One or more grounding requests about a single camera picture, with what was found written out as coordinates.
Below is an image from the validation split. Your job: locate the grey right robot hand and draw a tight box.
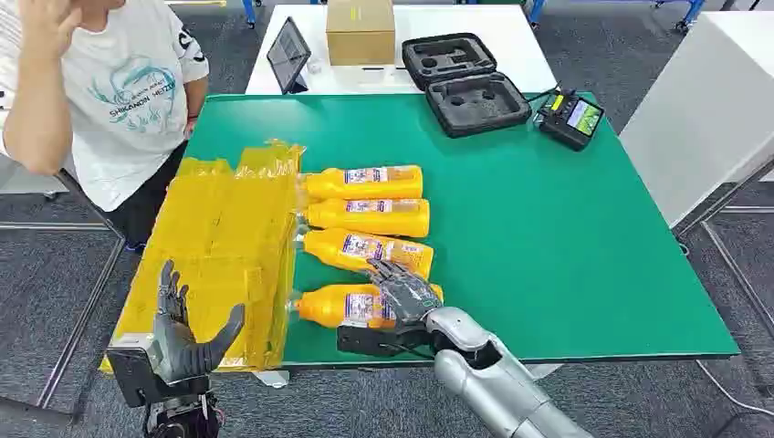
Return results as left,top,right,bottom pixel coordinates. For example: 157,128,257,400
365,259,445,331

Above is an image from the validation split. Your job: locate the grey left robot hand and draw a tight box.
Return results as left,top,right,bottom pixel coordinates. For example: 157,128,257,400
151,259,246,386

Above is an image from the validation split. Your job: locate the orange drink bottle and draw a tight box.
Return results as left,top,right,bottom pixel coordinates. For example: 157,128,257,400
298,164,424,203
299,197,432,239
289,282,445,331
295,226,435,281

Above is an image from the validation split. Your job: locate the grey table foot plate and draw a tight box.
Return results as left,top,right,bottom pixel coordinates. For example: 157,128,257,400
252,369,291,390

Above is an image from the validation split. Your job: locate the yellow plastic sheet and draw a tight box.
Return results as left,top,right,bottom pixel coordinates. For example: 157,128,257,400
99,139,308,373

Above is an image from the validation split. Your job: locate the green table mat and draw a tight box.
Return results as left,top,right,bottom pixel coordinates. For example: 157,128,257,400
181,91,741,369

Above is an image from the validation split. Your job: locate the black foam-lined carrying case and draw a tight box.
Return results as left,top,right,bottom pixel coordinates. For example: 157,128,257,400
401,31,534,140

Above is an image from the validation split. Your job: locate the black remote controller with screen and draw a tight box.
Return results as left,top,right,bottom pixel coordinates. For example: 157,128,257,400
536,90,606,152

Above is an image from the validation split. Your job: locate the person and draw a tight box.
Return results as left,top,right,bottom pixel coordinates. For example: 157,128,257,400
0,0,211,250

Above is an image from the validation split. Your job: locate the brown cardboard box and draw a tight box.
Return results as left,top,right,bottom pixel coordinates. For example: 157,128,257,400
325,0,397,67

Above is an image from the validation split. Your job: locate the black tablet on stand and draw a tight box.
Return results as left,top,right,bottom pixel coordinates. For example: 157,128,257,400
266,16,313,96

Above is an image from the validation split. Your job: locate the white table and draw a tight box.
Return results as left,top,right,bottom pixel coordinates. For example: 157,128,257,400
245,4,558,97

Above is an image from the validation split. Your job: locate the white cabinet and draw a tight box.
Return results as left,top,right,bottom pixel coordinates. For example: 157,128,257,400
619,10,774,229

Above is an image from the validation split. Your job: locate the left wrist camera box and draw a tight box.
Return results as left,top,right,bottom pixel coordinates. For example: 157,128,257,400
105,332,213,410

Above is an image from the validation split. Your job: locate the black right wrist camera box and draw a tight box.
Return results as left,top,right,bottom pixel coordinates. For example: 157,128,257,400
336,324,438,359

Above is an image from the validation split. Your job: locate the metal floor rail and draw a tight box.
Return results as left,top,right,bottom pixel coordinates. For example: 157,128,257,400
0,222,126,411

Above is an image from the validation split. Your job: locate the black controller cable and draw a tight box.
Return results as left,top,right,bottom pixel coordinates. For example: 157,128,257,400
524,81,565,105

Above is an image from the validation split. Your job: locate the white floor cable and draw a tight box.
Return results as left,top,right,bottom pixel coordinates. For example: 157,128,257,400
695,359,774,420

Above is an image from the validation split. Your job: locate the blue frame leg with caster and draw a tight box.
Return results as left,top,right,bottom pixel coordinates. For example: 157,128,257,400
652,0,707,34

